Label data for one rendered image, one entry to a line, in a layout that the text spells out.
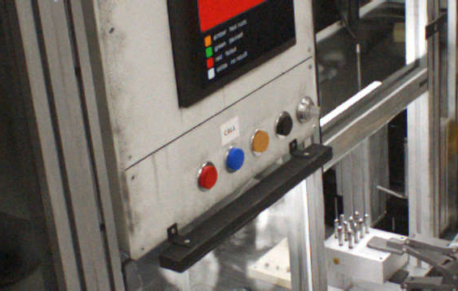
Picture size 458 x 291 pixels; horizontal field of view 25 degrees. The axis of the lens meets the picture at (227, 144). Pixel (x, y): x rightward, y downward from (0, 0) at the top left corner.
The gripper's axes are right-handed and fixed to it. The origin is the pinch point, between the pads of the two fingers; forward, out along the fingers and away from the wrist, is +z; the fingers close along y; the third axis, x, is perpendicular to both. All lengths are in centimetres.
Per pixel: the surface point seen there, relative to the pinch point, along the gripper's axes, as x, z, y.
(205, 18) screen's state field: 47, -2, 59
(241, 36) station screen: 40, -2, 55
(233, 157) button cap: 43, -1, 39
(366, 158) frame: -25.1, 17.6, 5.3
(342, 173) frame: -25.2, 23.5, 0.4
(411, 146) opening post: -18.7, 4.2, 13.2
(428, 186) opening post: -18.8, 0.8, 5.6
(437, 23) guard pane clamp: -21.9, 0.5, 36.9
